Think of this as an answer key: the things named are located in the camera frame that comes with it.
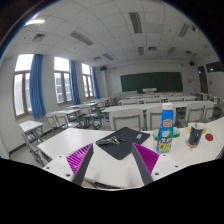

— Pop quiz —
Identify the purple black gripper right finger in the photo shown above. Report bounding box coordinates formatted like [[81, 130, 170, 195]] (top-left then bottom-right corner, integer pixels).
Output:
[[131, 143, 159, 185]]

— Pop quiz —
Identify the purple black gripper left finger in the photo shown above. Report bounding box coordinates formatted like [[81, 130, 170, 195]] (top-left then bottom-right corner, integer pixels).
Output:
[[66, 144, 93, 185]]

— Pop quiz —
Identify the blue white drink bottle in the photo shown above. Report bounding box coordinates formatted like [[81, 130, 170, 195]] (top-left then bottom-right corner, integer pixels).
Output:
[[157, 103, 174, 153]]

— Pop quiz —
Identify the green flat container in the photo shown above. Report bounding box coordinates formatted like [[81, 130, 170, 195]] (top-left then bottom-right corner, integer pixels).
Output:
[[153, 127, 180, 140]]

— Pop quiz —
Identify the black mouse pad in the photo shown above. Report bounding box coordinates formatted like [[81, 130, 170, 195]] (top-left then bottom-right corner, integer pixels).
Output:
[[96, 127, 150, 160]]

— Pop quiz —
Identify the bunch of keys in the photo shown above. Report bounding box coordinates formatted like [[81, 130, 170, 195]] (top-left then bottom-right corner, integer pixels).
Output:
[[96, 136, 125, 145]]

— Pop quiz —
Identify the white chair centre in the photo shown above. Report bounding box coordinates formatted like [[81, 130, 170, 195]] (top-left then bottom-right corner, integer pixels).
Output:
[[146, 105, 177, 131]]

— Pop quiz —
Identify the white chair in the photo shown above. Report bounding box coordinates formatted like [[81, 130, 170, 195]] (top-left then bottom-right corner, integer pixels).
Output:
[[185, 103, 204, 123], [146, 105, 177, 131], [109, 108, 144, 131]]

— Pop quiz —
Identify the white chair left front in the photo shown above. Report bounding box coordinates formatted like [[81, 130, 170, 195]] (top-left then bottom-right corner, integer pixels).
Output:
[[109, 108, 144, 131]]

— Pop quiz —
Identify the dark blue cup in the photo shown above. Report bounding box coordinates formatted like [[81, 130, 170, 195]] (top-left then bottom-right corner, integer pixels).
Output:
[[187, 126, 202, 148]]

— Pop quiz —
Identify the small white desk left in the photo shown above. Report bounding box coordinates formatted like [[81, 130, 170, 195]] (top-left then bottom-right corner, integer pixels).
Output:
[[19, 120, 43, 142]]

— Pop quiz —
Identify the yellow green tape roll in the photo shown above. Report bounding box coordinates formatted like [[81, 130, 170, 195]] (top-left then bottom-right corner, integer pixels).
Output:
[[187, 122, 207, 134]]

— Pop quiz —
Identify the red round bottle cap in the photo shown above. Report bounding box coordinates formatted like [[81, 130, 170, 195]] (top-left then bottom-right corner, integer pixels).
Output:
[[205, 133, 214, 141]]

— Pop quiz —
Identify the white chair right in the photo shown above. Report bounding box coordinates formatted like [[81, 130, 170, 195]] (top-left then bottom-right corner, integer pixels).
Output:
[[185, 103, 204, 123]]

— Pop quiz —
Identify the blue curtain far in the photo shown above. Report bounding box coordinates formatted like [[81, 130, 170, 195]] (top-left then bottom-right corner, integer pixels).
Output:
[[92, 67, 100, 99]]

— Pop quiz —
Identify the blue curtain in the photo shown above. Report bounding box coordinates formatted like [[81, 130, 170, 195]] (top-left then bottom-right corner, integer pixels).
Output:
[[92, 67, 100, 99], [29, 54, 46, 118], [69, 60, 80, 105]]

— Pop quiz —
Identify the green chalkboard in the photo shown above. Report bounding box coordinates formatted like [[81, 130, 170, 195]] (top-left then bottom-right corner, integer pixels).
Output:
[[120, 72, 183, 93]]

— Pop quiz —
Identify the blue curtain middle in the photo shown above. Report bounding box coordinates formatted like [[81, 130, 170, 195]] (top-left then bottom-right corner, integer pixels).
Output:
[[69, 60, 80, 105]]

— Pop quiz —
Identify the blue curtain left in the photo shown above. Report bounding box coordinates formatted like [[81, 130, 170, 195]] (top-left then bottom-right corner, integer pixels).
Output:
[[29, 54, 46, 118]]

